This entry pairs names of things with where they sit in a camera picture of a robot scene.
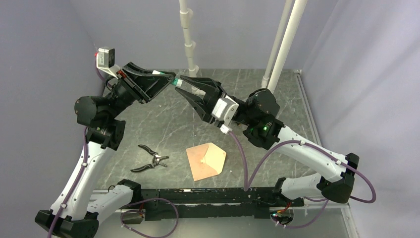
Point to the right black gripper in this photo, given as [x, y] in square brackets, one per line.
[212, 89]

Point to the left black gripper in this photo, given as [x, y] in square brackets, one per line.
[147, 85]

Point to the green white glue stick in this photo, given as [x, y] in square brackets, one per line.
[178, 82]

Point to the tan envelope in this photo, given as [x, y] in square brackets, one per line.
[205, 160]

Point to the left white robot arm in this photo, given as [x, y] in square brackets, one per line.
[74, 214]

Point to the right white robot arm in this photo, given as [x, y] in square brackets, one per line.
[334, 173]

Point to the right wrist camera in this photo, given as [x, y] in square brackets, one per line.
[224, 111]

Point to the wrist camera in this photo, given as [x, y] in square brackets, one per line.
[105, 61]
[224, 111]

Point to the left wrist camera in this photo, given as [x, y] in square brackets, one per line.
[105, 61]

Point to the white PVC pipe frame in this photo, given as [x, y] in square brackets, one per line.
[287, 29]

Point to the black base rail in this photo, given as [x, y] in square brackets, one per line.
[171, 203]

